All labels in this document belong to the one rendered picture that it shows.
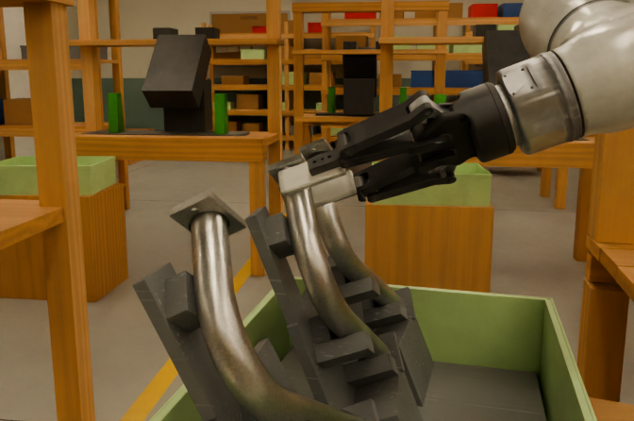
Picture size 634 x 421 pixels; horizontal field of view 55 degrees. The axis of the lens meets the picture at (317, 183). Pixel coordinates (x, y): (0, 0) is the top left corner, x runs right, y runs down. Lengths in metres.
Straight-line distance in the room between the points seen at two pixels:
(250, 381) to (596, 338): 1.35
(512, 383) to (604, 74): 0.51
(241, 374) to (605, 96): 0.39
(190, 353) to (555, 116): 0.38
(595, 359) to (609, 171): 0.48
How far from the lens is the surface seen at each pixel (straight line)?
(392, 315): 0.88
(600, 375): 1.77
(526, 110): 0.59
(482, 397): 0.91
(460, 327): 0.97
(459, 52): 8.10
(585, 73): 0.60
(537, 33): 0.73
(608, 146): 1.60
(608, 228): 1.64
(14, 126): 6.08
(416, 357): 0.90
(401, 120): 0.58
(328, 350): 0.65
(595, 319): 1.70
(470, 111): 0.59
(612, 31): 0.62
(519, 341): 0.98
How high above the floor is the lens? 1.28
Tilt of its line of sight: 10 degrees down
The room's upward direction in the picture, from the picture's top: straight up
